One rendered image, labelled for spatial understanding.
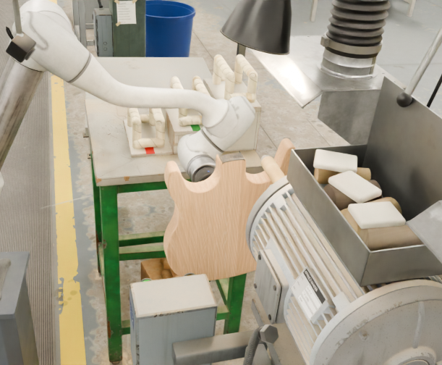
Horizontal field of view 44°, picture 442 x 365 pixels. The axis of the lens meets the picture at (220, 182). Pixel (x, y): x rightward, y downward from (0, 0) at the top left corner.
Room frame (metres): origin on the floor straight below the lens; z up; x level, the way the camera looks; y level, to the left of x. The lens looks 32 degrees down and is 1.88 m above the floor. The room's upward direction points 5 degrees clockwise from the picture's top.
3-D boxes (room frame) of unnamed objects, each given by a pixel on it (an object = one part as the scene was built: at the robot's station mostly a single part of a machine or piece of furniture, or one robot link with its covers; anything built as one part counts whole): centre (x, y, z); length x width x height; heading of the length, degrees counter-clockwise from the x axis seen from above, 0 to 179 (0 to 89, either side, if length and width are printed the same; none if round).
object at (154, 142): (1.67, 0.26, 0.96); 0.11 x 0.03 x 0.03; 108
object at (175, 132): (1.80, 0.14, 0.98); 0.27 x 0.16 x 0.09; 18
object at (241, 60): (1.86, -0.05, 1.20); 0.20 x 0.03 x 0.03; 17
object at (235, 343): (0.74, -0.03, 1.02); 0.19 x 0.04 x 0.04; 108
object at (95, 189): (2.02, 0.54, 0.45); 0.05 x 0.05 x 0.90; 18
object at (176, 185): (1.11, 0.10, 1.18); 0.07 x 0.04 x 0.09; 110
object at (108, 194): (1.50, 0.37, 0.45); 0.05 x 0.05 x 0.90; 18
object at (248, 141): (1.85, -0.01, 1.02); 0.27 x 0.15 x 0.17; 18
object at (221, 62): (1.84, 0.02, 1.20); 0.20 x 0.03 x 0.03; 17
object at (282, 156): (1.19, -0.15, 1.21); 0.07 x 0.04 x 0.10; 110
